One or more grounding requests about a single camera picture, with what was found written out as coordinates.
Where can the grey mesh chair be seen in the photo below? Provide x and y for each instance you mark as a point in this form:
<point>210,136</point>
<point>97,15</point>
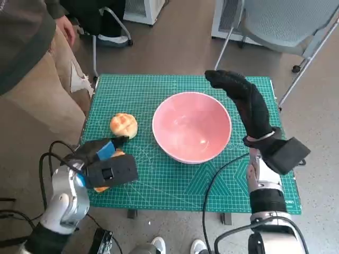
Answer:
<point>286,23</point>

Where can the rectangular striped toy bread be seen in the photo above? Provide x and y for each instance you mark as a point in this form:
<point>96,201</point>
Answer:
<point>102,189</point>

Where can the round toy bread bun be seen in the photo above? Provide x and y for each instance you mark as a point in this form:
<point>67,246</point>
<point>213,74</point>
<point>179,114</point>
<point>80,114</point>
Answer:
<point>123,125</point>

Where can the person's hand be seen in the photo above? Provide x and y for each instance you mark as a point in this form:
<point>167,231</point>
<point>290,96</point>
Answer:
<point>66,29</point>

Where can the black table bracket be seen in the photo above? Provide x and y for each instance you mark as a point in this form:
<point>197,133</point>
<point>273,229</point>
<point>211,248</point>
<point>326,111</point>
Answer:
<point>131,213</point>
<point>226,219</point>

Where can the white mesh cabinet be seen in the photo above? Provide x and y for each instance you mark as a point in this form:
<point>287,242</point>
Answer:
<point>225,18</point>
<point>143,10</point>

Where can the person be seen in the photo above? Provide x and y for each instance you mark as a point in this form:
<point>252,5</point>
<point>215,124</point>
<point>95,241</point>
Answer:
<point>106,16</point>
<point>26,79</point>

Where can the metal frame office chair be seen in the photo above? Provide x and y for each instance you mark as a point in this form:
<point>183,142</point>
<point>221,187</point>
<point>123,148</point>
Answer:
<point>94,53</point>

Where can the pink bowl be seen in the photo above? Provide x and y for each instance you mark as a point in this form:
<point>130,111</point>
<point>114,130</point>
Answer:
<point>190,127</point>

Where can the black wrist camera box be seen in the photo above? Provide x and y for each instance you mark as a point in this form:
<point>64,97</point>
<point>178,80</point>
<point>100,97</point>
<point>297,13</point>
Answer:
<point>116,172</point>
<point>288,156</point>

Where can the green cutting mat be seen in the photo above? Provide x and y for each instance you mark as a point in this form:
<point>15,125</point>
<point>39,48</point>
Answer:
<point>164,185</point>

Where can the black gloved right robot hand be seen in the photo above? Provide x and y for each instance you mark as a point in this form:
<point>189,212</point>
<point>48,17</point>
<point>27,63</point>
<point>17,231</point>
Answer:
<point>251,105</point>

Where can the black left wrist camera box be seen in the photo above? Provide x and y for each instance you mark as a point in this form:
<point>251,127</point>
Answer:
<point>116,172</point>

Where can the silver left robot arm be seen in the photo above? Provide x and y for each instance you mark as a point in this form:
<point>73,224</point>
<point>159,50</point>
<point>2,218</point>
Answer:
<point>66,201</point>

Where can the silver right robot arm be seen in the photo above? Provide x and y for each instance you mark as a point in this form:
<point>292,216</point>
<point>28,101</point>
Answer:
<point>267,201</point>

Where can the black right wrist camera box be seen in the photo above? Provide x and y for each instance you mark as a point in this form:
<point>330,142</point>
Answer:
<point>288,156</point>

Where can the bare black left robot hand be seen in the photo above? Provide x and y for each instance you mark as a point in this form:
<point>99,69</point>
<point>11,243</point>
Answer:
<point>90,150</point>

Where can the white shoe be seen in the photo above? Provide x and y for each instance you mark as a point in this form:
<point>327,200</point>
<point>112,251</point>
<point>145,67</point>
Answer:
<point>159,244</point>
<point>198,246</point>

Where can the grey rounded robot leg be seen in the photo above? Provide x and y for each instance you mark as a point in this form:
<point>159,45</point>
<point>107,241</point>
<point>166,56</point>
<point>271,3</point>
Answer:
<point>144,250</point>

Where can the black device with connectors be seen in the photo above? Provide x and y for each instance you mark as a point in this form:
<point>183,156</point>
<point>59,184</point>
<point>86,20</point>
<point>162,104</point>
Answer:
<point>103,240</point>

